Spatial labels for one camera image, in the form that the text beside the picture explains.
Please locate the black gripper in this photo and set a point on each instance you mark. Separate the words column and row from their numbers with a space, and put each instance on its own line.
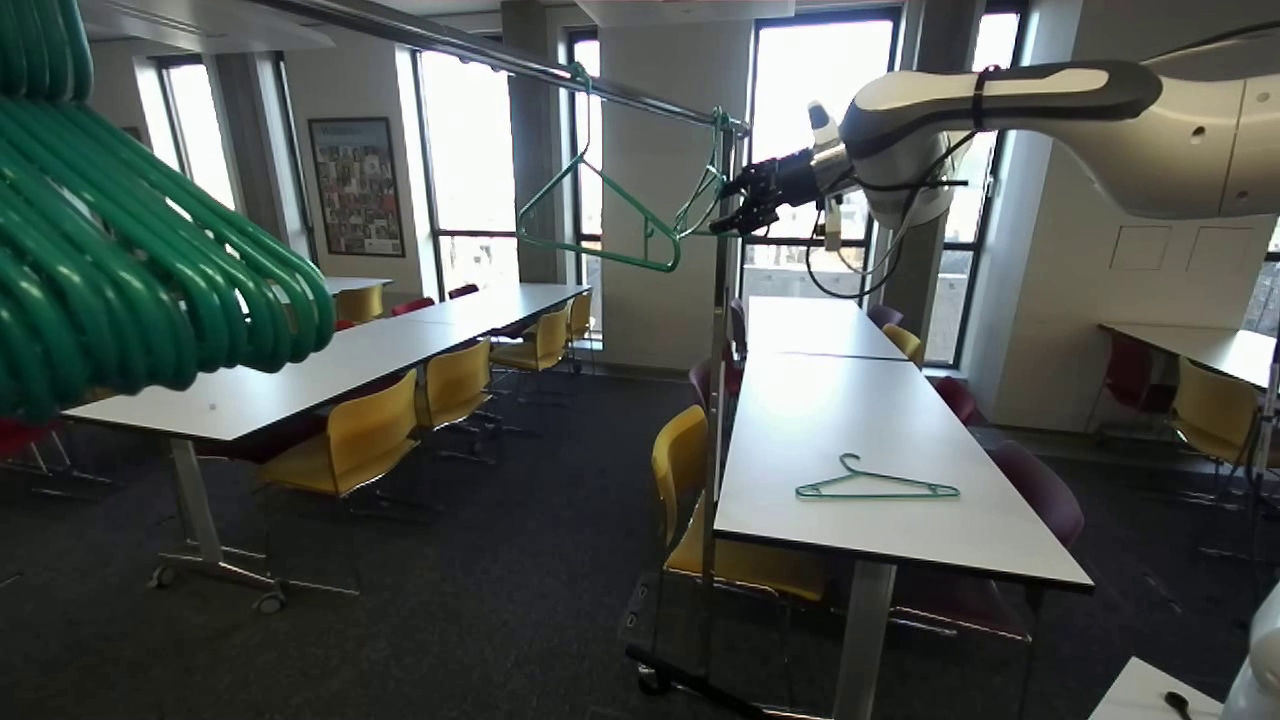
column 790, row 184

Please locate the green thin hanger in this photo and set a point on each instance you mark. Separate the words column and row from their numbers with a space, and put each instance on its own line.
column 626, row 198
column 698, row 202
column 881, row 496

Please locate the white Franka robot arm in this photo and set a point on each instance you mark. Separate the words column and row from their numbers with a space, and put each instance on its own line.
column 1202, row 145

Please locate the green hanger stack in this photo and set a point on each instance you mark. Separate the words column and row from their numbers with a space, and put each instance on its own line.
column 133, row 266

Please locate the metal clothes rack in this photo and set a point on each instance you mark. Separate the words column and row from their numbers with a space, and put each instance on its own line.
column 724, row 306

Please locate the long white table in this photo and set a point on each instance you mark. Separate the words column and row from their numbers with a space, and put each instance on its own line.
column 820, row 326
column 264, row 382
column 522, row 306
column 349, row 285
column 1202, row 348

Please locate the yellow plastic chair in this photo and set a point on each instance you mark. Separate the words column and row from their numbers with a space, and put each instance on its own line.
column 547, row 339
column 456, row 382
column 582, row 312
column 1217, row 414
column 359, row 306
column 683, row 461
column 907, row 340
column 354, row 440

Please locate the red chair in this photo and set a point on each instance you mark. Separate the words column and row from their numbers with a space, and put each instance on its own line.
column 1139, row 375
column 414, row 306
column 14, row 440

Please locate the white board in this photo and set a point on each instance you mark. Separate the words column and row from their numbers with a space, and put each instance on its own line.
column 1133, row 693

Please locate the small black object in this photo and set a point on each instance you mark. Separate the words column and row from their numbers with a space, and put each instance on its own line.
column 1177, row 703

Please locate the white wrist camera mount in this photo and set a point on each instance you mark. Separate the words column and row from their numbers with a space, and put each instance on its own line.
column 831, row 222

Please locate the large framed wall picture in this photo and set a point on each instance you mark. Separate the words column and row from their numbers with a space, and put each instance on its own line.
column 359, row 184

